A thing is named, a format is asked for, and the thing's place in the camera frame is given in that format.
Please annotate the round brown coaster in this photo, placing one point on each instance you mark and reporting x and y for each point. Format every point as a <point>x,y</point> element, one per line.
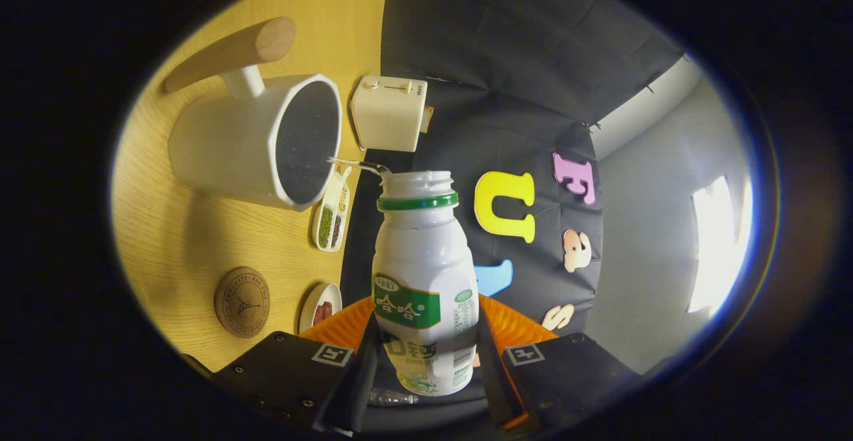
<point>242,302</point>

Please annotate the cream toaster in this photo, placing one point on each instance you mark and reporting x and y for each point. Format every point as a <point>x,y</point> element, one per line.
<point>388,114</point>

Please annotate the clear plastic water bottle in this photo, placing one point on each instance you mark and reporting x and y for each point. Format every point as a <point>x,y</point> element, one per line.
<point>393,398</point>

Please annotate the red meat slices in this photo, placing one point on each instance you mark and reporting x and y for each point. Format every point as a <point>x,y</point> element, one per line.
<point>324,312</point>

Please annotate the round white plate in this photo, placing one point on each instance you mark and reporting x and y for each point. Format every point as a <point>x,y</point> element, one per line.
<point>310,308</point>

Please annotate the wooden table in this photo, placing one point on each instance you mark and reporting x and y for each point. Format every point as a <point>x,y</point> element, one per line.
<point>173,248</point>

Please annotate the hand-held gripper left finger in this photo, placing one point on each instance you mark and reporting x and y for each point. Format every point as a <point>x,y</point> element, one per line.
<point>356,388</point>

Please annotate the white divided bean dish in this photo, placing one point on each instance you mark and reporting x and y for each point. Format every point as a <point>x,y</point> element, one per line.
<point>330,221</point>

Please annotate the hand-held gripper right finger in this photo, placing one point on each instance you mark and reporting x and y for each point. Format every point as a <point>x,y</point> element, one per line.
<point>496,388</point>

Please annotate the black backdrop cloth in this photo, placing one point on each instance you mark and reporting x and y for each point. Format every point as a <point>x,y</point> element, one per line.
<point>506,61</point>

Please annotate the white juice bottle green label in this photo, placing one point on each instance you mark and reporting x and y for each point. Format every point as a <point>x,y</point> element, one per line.
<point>423,254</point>

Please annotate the bread slice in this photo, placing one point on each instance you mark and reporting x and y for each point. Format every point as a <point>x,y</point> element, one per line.
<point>427,119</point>

